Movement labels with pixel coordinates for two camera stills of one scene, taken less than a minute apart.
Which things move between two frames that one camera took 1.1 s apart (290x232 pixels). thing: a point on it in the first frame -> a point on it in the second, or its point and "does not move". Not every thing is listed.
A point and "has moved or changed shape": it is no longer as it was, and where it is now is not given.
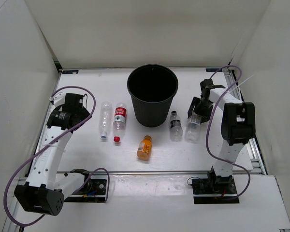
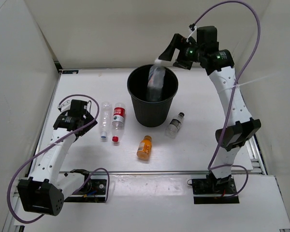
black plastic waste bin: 152,87 does not move
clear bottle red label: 119,121 does not move
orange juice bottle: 144,148 does not move
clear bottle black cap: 176,134 has moved or changed shape
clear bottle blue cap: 105,111 does not move
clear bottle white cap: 192,132 -> 156,80
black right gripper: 204,115 -> 179,41
